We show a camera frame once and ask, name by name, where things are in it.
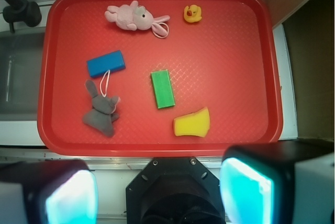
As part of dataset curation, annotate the green rectangular block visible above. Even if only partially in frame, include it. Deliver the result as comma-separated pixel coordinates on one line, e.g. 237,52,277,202
151,70,175,109

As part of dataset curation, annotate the black faucet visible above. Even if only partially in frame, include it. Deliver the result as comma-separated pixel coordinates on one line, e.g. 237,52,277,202
3,0,42,33

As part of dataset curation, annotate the yellow sponge wedge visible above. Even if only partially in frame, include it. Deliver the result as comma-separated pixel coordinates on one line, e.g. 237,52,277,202
173,107,210,138

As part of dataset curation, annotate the yellow rubber duck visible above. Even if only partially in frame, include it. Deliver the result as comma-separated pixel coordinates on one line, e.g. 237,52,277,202
183,4,202,23

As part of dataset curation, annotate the steel sink basin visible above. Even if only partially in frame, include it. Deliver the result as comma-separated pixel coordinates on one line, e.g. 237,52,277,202
1,27,45,121

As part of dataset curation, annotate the pink plush bunny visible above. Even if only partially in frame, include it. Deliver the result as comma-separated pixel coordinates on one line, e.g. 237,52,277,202
104,1,170,39

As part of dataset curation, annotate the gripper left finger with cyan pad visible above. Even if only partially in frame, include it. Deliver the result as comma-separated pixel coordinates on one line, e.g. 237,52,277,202
1,160,98,223

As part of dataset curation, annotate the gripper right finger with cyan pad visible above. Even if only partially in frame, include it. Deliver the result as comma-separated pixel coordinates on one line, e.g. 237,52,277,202
219,140,334,223

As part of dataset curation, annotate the blue rectangular block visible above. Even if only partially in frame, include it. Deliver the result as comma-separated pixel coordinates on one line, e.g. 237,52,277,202
86,50,126,77

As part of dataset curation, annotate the red plastic tray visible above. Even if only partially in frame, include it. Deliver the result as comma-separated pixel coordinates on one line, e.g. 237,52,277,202
37,0,283,157

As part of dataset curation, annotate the grey plush bunny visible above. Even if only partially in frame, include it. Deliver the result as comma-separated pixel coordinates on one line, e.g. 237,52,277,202
82,80,121,137

